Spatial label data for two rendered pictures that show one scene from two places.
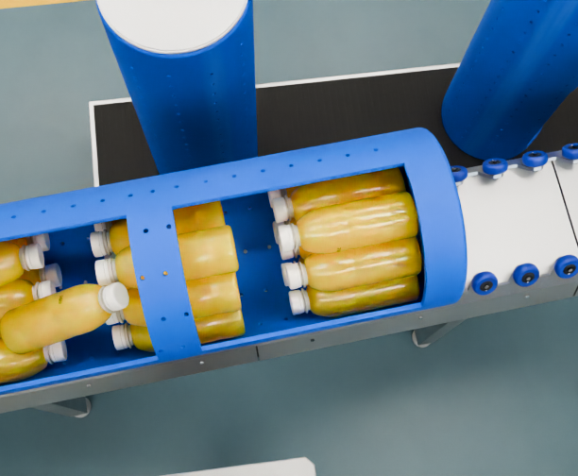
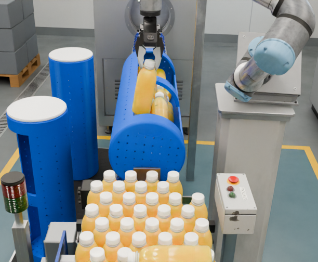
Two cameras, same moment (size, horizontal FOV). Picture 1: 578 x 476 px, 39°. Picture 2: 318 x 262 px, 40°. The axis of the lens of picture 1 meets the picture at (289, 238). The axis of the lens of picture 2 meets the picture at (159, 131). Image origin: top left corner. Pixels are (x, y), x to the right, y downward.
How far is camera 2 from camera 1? 2.00 m
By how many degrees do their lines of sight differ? 59
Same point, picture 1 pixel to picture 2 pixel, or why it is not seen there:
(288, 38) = (1, 231)
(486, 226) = not seen: hidden behind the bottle
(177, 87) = (67, 134)
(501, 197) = not seen: hidden behind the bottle
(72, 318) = (164, 103)
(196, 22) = (56, 105)
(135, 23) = (48, 114)
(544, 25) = (85, 85)
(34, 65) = not seen: outside the picture
